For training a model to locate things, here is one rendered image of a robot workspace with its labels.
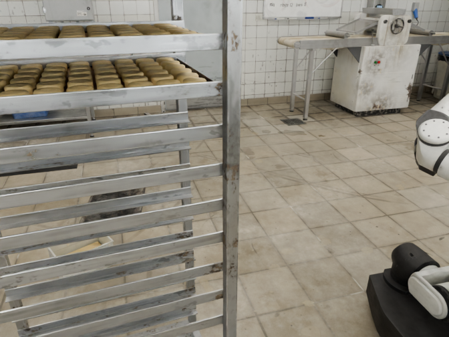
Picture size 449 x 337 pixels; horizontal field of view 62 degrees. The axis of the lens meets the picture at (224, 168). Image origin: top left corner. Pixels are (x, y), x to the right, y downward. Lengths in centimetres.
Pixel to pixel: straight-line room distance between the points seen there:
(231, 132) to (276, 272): 150
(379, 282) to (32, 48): 173
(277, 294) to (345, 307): 34
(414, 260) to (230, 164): 125
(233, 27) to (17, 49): 37
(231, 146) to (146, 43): 26
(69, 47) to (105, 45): 6
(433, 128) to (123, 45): 74
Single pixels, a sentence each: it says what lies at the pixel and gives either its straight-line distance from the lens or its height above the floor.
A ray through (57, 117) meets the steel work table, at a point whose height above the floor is 23.
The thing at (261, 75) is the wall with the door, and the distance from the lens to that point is 530.
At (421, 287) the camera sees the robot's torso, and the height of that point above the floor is 31.
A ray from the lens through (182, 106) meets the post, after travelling 120.
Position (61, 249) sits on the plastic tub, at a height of 9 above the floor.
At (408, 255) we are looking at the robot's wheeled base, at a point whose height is 34.
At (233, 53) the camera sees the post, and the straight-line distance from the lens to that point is 73.
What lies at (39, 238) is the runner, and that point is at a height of 96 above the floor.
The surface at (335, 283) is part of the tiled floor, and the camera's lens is 218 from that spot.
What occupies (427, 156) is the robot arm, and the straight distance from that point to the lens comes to 105.
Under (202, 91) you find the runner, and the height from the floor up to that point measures 123.
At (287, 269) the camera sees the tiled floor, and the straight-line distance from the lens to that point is 221.
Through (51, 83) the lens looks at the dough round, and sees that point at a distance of 84.
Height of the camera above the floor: 140
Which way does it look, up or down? 25 degrees down
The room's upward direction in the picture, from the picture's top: straight up
